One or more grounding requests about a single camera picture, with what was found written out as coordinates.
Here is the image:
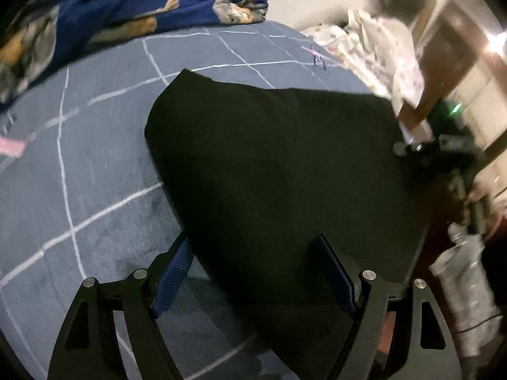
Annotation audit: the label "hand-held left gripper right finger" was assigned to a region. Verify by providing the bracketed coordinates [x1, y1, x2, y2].
[316, 233, 464, 380]

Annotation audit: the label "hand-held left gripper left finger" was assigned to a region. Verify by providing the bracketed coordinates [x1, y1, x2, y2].
[47, 231, 195, 380]

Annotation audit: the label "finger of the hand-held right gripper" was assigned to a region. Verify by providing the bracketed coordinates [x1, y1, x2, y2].
[392, 135, 442, 185]

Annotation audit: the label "black pants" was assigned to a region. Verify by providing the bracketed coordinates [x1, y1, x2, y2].
[144, 68, 432, 380]

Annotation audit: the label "brown wooden furniture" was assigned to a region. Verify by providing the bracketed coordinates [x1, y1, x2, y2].
[396, 20, 482, 137]

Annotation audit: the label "white printed crumpled cloth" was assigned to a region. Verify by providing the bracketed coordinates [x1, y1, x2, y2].
[301, 8, 426, 115]

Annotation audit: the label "clear plastic bottle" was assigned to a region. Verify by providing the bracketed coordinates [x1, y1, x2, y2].
[430, 224, 504, 359]

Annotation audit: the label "blue grid-patterned bed sheet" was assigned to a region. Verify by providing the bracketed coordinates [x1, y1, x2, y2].
[0, 22, 373, 380]

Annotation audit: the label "navy dog-print fleece blanket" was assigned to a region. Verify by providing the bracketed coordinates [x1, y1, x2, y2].
[0, 0, 270, 101]

